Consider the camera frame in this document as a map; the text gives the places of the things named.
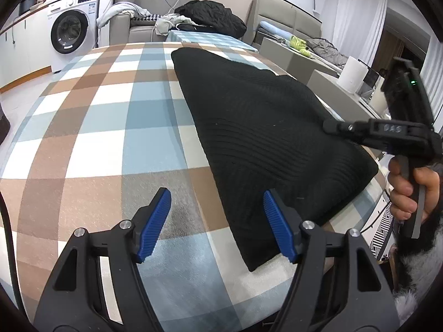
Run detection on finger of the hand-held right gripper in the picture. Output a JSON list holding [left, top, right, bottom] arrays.
[[323, 118, 437, 161]]

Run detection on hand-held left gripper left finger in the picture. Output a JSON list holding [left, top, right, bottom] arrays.
[[33, 187, 172, 332]]

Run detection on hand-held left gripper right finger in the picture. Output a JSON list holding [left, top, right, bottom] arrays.
[[263, 189, 397, 332]]

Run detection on black knit sweater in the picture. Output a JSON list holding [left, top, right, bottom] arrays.
[[171, 47, 379, 273]]

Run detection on person's right hand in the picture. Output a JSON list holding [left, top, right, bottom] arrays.
[[388, 157, 443, 225]]

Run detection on grey laptop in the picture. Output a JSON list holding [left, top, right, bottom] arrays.
[[358, 67, 381, 98]]

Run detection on white cylinder appliance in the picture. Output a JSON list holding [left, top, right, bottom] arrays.
[[337, 55, 369, 95]]

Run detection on beige low cabinet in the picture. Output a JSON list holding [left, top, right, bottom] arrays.
[[307, 69, 381, 118]]

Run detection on grey quilt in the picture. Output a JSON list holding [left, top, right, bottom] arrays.
[[305, 38, 348, 70]]

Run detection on white curtain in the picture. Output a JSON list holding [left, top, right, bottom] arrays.
[[332, 0, 386, 66]]

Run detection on black white striped cloth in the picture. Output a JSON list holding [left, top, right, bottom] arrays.
[[370, 211, 393, 260]]

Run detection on plaid brown blue blanket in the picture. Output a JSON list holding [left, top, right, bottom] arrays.
[[0, 41, 395, 332]]

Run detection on yellow-green garment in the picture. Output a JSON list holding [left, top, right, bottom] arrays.
[[288, 35, 311, 56]]

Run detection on light blue bolster pillow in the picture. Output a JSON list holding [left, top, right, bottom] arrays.
[[259, 21, 295, 40]]

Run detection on beige padded headboard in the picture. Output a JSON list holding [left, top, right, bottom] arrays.
[[242, 0, 322, 46]]

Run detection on teal checked tablecloth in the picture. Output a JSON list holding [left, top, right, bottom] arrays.
[[167, 29, 260, 53]]

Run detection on black quilted jacket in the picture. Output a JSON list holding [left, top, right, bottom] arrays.
[[174, 0, 247, 38]]

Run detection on grey sofa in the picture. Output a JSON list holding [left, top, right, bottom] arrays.
[[109, 0, 181, 45]]

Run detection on pale grey garment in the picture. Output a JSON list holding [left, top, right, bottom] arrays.
[[154, 14, 189, 35]]

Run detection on houndstooth pillow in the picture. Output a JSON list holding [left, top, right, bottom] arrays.
[[130, 12, 163, 25]]

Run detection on white washing machine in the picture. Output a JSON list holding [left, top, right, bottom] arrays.
[[47, 0, 101, 73]]

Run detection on light blue blanket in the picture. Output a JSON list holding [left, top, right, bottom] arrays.
[[96, 2, 153, 28]]

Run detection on white cabinets with wooden counter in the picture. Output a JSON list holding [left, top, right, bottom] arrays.
[[0, 2, 54, 94]]

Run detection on black pot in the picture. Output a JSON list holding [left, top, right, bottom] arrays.
[[18, 0, 38, 16]]

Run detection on black cable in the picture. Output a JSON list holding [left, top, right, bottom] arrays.
[[0, 190, 22, 310]]

